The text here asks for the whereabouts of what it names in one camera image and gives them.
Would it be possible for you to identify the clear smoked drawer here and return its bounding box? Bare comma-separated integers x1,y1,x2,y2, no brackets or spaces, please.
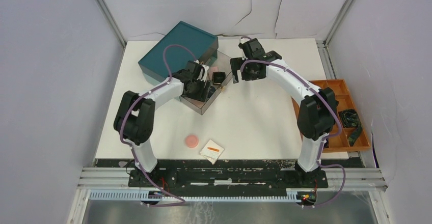
179,50,232,115

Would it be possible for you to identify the black gold compact case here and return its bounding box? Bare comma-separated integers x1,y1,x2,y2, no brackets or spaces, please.
212,71,226,85

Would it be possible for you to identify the round coral blush case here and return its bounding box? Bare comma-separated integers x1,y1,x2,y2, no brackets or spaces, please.
185,134,199,148

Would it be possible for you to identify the white patterned palette box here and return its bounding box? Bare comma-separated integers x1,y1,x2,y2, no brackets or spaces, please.
200,139,225,164

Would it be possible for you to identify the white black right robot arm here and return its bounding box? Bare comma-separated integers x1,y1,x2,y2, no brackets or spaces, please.
230,36,340,187

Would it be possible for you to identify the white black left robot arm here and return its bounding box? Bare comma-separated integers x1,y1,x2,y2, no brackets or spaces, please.
113,61,211,187

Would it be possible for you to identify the teal drawer organizer box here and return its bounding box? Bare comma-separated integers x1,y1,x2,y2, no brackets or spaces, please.
138,21,219,82

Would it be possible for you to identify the rolled green patterned tie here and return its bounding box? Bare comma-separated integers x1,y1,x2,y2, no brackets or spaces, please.
339,108,363,146

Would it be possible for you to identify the black metal base rail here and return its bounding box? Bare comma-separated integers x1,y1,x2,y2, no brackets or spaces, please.
148,159,329,197

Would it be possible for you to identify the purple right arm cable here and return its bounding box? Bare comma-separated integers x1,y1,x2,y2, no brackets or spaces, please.
238,36,346,208

